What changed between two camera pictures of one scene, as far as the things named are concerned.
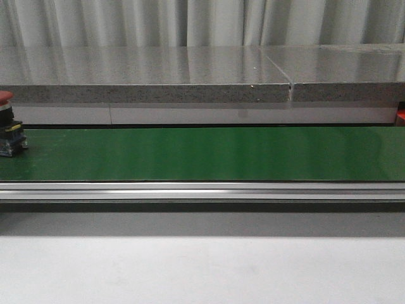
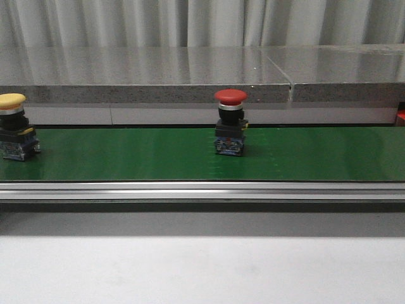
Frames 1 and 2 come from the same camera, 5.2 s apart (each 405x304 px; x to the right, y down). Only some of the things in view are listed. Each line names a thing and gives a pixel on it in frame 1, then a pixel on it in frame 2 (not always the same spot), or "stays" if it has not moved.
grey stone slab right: (342, 73) stays
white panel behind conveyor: (200, 115) stays
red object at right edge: (401, 113) stays
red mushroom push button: (12, 137) -> (230, 128)
